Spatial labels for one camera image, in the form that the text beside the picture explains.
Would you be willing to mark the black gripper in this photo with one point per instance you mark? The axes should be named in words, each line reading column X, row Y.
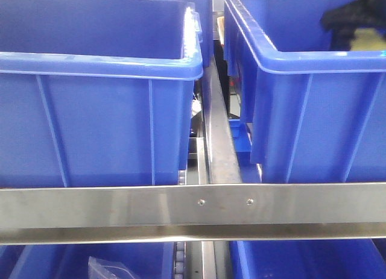
column 343, row 21

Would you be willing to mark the yellow foam block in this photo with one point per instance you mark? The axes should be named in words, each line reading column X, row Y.
column 367, row 39

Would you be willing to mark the large blue bin right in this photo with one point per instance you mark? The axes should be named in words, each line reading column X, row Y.
column 317, row 115

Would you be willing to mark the large blue bin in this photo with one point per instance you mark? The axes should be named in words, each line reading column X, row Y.
column 96, row 92
column 317, row 115

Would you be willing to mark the lower blue bin right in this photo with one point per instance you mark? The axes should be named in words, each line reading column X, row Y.
column 306, row 259

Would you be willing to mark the large blue bin left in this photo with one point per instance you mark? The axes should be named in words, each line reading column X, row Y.
column 96, row 92

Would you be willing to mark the lower blue bin left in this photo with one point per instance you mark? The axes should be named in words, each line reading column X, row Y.
column 147, row 260

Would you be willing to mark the clear plastic bag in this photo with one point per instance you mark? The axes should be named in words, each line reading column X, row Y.
column 104, row 269

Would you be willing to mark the steel shelf front rail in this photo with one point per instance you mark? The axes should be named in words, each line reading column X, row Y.
column 195, row 212

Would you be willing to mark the steel shelf divider rail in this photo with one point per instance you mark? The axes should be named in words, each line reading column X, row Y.
column 222, row 162

